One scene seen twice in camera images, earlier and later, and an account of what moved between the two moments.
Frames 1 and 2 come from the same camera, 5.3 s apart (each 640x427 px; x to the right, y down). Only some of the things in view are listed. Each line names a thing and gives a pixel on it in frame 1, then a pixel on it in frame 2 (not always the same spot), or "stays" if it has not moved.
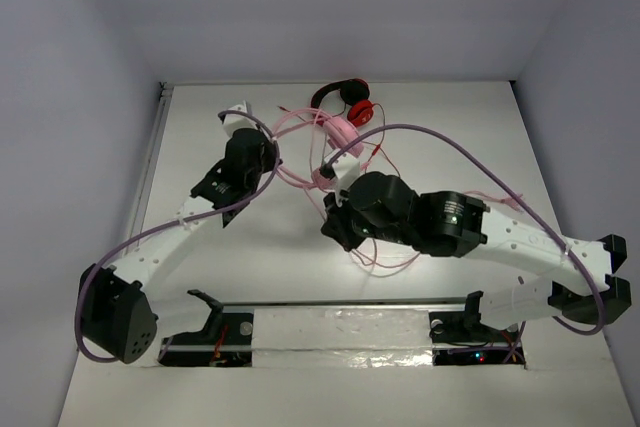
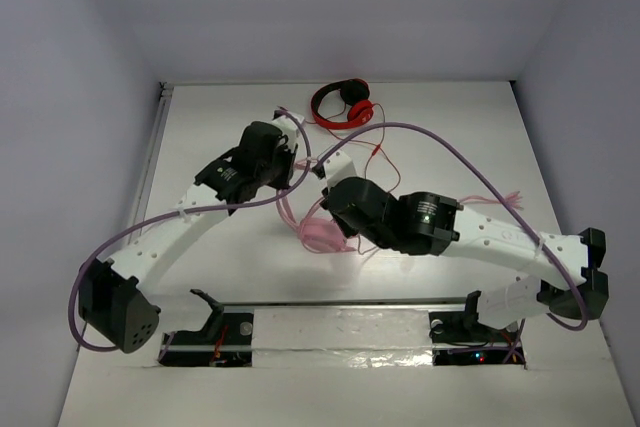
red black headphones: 355,94 stays
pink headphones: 338,132 to 316,234
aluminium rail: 345,303 stays
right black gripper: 335,224 stays
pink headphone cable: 327,181 to 510,199
